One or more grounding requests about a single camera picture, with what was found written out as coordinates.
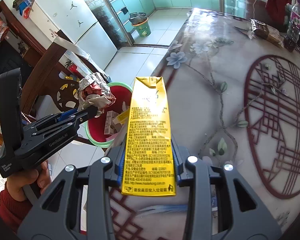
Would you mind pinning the red bin with green rim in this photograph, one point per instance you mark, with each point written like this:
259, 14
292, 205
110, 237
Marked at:
97, 130

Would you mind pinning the dark carved wooden chair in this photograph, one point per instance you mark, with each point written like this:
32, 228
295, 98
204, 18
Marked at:
48, 61

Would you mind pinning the white refrigerator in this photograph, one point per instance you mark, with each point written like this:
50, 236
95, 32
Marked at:
72, 27

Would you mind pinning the dark snack package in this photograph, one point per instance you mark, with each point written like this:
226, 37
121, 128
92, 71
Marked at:
265, 31

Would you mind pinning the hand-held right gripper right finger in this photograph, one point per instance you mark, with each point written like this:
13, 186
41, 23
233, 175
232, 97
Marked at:
176, 172

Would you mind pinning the green kitchen waste bin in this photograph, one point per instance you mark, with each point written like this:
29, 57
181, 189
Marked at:
140, 26

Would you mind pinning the red fire extinguisher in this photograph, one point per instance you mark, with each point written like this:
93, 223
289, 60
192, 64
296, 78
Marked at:
72, 68

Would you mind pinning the white cloth strip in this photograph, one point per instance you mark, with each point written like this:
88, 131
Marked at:
72, 50

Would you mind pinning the person's left forearm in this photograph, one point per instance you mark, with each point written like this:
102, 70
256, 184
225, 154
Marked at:
12, 207

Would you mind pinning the foil wrapper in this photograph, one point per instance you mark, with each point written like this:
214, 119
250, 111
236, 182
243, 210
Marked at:
96, 95

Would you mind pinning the yellow drink carton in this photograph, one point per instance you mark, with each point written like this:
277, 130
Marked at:
150, 135

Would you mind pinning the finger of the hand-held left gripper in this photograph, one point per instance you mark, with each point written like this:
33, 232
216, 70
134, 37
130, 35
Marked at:
87, 113
66, 115

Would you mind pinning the purple label bottle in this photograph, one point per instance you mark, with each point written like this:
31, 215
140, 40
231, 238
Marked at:
296, 22

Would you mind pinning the person's left hand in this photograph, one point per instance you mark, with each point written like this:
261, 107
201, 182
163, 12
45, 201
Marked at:
22, 180

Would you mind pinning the blue and red box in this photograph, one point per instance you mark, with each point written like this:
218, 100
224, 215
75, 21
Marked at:
25, 11

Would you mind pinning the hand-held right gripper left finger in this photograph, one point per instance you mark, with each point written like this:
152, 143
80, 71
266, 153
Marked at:
118, 166

